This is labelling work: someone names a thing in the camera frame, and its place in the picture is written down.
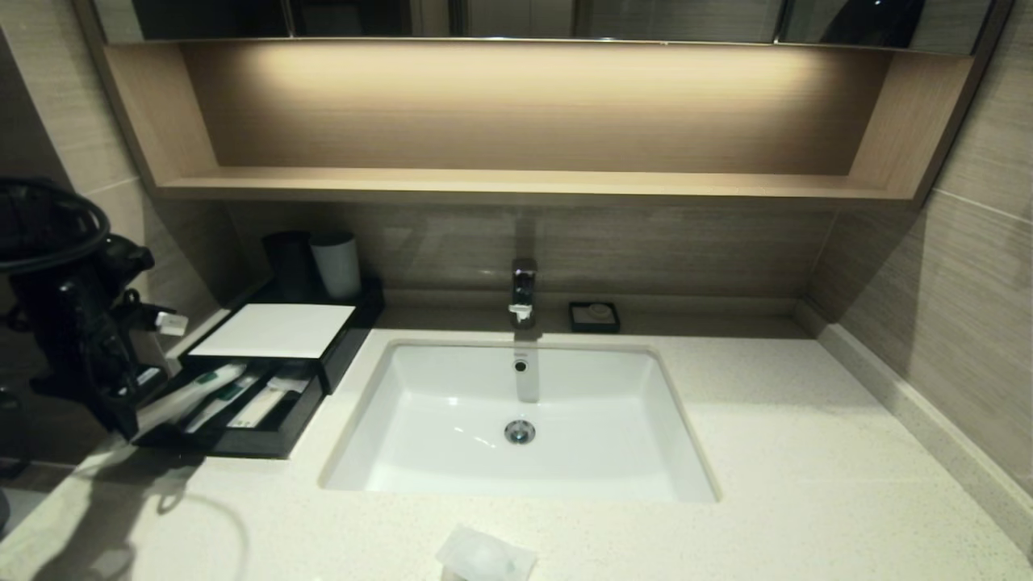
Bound long sachet with green label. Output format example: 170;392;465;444
133;363;249;437

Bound black box drawer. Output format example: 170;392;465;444
133;355;328;459

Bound small white sachet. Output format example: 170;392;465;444
436;525;539;581

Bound black box housing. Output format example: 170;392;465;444
182;278;387;398

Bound stored sachet with green band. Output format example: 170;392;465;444
184;374;264;434

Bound stored plain white sachet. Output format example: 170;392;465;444
228;386;293;430

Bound white rectangular sheet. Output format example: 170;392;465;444
188;304;358;360

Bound black cup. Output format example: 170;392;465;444
263;232;319;303

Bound white cup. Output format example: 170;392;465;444
311;233;363;300

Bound chrome faucet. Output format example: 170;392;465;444
508;258;539;329

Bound white sink basin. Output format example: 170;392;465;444
319;337;719;504

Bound black soap dish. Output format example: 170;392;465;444
568;302;621;334

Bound mirror cabinet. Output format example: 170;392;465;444
85;0;997;51

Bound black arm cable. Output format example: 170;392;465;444
0;178;111;277

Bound wooden wall shelf niche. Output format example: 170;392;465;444
74;39;1014;211

